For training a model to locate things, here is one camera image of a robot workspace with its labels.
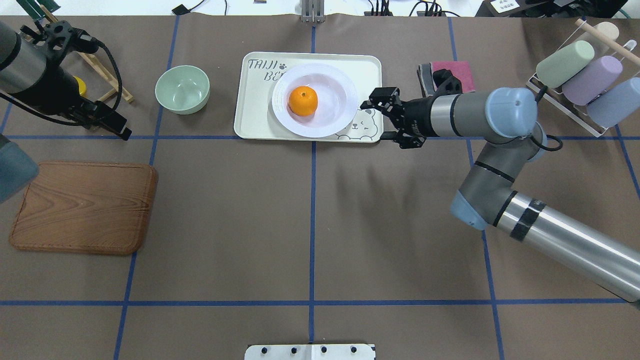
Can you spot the stacked grey and pink cloths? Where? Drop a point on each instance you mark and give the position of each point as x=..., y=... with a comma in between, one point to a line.
x=460, y=69

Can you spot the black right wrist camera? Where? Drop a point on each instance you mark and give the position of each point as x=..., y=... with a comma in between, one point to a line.
x=445, y=83

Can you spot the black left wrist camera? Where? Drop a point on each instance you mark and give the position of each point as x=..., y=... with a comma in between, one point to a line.
x=59, y=38

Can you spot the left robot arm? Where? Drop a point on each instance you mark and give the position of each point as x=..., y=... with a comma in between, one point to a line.
x=33, y=79

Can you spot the cream bear serving tray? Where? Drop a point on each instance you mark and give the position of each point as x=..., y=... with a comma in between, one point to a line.
x=255, y=118

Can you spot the orange fruit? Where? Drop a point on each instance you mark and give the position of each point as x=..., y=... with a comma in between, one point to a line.
x=303, y=101

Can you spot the purple cup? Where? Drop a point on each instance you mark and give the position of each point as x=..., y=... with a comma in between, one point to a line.
x=594, y=79

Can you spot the green cup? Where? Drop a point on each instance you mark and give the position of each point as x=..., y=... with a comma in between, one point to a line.
x=563, y=64

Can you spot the white wire cup rack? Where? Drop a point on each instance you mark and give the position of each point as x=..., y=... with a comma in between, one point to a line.
x=626, y=49

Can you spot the blue cup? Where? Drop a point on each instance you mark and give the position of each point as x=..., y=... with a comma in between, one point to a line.
x=616, y=104

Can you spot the yellow mug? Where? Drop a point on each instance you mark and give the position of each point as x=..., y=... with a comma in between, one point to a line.
x=81, y=86

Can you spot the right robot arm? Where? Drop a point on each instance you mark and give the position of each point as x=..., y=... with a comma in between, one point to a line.
x=506, y=120

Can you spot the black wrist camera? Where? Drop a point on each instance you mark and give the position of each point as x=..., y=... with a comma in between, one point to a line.
x=59, y=38
x=445, y=83

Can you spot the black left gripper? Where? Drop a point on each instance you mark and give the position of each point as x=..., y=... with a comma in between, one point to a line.
x=56, y=88

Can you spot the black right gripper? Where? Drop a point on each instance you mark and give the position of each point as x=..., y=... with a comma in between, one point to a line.
x=415, y=118

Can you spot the beige cup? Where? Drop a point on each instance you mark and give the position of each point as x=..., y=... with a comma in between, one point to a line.
x=608, y=29

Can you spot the brown wooden cutting board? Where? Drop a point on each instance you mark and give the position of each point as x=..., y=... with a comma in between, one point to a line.
x=97, y=208

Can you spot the white mounting base plate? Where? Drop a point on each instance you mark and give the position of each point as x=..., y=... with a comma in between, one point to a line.
x=336, y=351

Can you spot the white round plate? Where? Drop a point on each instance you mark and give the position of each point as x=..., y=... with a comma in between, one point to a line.
x=336, y=97

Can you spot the wooden dish rack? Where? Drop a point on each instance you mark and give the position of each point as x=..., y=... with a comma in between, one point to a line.
x=38, y=11

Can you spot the green bowl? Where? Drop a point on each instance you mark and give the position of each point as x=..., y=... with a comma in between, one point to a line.
x=183, y=89

